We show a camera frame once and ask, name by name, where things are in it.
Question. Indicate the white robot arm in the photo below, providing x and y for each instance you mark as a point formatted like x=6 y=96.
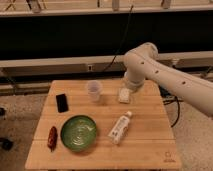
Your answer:
x=141 y=63

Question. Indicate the clear plastic cup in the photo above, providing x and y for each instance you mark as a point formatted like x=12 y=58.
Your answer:
x=94 y=89

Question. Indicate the white sponge block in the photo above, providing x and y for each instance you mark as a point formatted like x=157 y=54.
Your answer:
x=124 y=95

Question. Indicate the wooden folding table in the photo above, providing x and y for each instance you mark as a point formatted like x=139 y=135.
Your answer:
x=148 y=144

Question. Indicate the black smartphone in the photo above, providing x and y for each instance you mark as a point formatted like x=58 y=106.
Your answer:
x=62 y=104

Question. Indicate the white plastic bottle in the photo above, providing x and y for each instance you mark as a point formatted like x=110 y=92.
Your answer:
x=121 y=125

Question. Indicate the green bowl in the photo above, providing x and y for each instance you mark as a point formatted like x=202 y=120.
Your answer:
x=78 y=133

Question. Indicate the red chili pepper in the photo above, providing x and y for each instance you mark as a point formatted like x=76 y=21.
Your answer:
x=52 y=138

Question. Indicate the white wall socket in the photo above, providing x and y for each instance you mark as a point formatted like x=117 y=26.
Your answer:
x=90 y=68

